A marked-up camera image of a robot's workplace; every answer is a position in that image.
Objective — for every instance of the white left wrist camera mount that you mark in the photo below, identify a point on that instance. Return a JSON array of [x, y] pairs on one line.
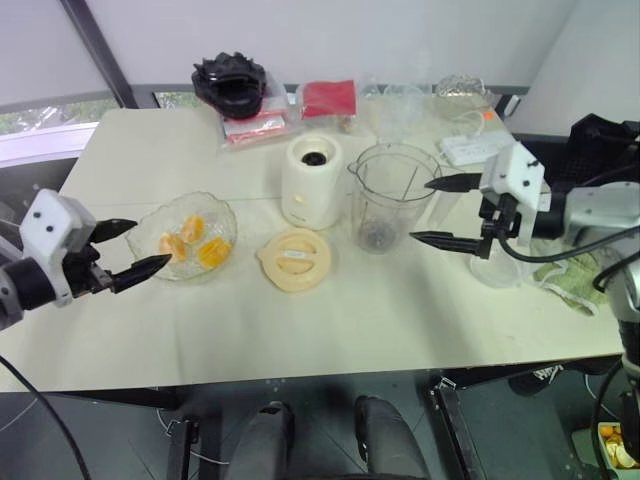
[[52, 220]]

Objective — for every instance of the cream blender lid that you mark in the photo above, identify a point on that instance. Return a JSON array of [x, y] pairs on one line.
[[295, 260]]

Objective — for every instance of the green box of orange peels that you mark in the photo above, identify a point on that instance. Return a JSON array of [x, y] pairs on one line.
[[617, 450]]

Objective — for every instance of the black shoe with white print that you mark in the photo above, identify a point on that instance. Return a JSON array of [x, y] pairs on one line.
[[540, 379]]

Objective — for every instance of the green cloth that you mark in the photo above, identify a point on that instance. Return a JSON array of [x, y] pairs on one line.
[[575, 280]]

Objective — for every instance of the black spiky plastic object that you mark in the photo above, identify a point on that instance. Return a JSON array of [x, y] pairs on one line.
[[227, 85]]

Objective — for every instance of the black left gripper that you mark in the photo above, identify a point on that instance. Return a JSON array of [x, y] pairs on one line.
[[82, 270]]

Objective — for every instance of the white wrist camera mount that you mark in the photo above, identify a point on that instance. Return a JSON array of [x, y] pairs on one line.
[[515, 167], [52, 220]]

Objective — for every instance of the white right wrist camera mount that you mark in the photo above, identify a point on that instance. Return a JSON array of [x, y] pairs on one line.
[[515, 167]]

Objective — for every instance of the peeled orange segment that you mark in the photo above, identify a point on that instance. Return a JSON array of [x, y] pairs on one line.
[[215, 251], [194, 229], [172, 246]]

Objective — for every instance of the dark rounded shape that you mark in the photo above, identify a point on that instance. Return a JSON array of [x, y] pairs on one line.
[[265, 440], [385, 440]]

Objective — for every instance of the crumpled clear plastic container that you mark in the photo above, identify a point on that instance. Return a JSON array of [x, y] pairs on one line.
[[460, 95]]

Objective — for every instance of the clear blender jar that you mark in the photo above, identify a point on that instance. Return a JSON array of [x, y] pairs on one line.
[[390, 215]]

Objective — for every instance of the clear bag with red contents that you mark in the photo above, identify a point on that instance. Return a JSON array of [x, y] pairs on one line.
[[255, 127]]

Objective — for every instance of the white power strip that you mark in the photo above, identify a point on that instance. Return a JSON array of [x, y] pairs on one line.
[[475, 147]]

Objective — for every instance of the clear plastic measuring cup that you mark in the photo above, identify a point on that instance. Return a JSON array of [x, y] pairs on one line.
[[495, 275]]

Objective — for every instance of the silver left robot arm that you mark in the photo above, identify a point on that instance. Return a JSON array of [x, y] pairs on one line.
[[22, 292]]

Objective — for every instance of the cream blender base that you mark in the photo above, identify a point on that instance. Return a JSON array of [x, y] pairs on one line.
[[310, 195]]

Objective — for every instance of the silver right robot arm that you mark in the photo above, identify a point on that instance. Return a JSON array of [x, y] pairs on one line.
[[600, 205]]

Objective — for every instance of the glass bowl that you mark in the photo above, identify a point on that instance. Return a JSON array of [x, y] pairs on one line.
[[215, 220]]

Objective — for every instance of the red packet in clear bag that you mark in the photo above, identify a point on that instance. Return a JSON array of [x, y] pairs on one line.
[[330, 97]]

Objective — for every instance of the black table leg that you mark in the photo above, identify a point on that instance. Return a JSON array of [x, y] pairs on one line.
[[180, 450], [452, 430]]

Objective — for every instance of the black window frame post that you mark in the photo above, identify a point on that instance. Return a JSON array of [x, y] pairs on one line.
[[100, 55]]

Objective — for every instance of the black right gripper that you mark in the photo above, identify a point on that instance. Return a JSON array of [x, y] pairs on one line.
[[502, 217]]

